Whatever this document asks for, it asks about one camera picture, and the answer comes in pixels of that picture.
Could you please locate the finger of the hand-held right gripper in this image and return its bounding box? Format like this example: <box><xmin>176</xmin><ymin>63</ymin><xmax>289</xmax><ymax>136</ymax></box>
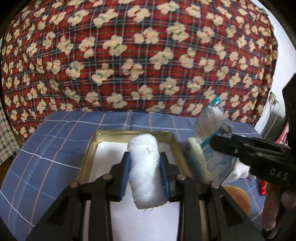
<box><xmin>209</xmin><ymin>134</ymin><xmax>255</xmax><ymax>163</ymax></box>

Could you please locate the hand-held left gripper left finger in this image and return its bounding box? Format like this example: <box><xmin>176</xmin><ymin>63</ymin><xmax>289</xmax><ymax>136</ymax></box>
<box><xmin>25</xmin><ymin>152</ymin><xmax>132</xmax><ymax>241</ymax></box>

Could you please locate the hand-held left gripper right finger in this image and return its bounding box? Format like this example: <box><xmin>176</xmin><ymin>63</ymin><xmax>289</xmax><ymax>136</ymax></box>
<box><xmin>158</xmin><ymin>153</ymin><xmax>266</xmax><ymax>241</ymax></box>

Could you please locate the white towel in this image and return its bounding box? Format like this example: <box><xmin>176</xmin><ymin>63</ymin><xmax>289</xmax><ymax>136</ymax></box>
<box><xmin>128</xmin><ymin>133</ymin><xmax>167</xmax><ymax>210</ymax></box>

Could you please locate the gold tin box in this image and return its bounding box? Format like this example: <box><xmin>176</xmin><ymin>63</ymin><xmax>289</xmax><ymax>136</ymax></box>
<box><xmin>75</xmin><ymin>130</ymin><xmax>208</xmax><ymax>241</ymax></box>

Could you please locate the person's right hand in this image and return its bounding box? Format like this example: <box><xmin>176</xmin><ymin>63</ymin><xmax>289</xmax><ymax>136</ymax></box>
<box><xmin>262</xmin><ymin>182</ymin><xmax>296</xmax><ymax>232</ymax></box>

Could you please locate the cream rolled cloth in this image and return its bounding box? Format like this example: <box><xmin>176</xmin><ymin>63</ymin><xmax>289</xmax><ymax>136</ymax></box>
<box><xmin>187</xmin><ymin>138</ymin><xmax>214</xmax><ymax>183</ymax></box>

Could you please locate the orange round lid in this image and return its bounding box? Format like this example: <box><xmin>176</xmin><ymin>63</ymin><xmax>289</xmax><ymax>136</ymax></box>
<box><xmin>223</xmin><ymin>185</ymin><xmax>251</xmax><ymax>217</ymax></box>

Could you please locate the blue plaid bedsheet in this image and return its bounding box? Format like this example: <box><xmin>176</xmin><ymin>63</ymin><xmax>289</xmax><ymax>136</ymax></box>
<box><xmin>0</xmin><ymin>111</ymin><xmax>266</xmax><ymax>239</ymax></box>

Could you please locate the red plaid bear-print blanket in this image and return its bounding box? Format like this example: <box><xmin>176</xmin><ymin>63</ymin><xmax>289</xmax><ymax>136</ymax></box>
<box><xmin>1</xmin><ymin>0</ymin><xmax>278</xmax><ymax>139</ymax></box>

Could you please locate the checked cloth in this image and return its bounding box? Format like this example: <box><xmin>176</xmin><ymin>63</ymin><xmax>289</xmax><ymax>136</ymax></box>
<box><xmin>0</xmin><ymin>100</ymin><xmax>21</xmax><ymax>165</ymax></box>

